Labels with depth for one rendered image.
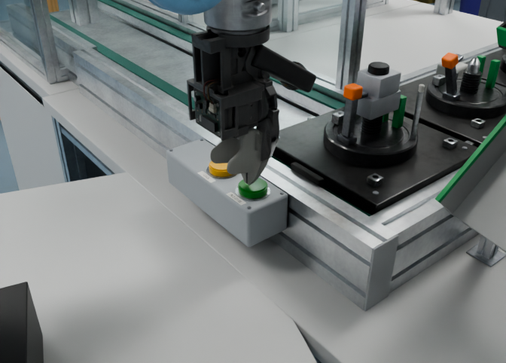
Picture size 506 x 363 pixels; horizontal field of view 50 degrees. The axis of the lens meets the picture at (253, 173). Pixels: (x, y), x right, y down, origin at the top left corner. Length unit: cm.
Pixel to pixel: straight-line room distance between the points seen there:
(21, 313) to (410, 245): 46
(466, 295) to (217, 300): 32
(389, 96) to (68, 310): 52
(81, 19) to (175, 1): 128
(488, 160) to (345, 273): 22
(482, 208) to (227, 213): 32
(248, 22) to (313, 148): 29
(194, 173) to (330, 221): 22
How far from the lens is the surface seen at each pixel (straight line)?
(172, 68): 130
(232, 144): 71
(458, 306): 76
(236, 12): 59
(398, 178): 78
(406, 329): 72
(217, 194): 75
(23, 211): 95
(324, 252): 73
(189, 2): 41
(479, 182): 69
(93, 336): 71
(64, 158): 139
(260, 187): 73
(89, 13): 170
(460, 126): 95
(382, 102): 81
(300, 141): 85
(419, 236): 74
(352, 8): 102
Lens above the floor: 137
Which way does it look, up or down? 31 degrees down
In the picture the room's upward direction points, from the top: straight up
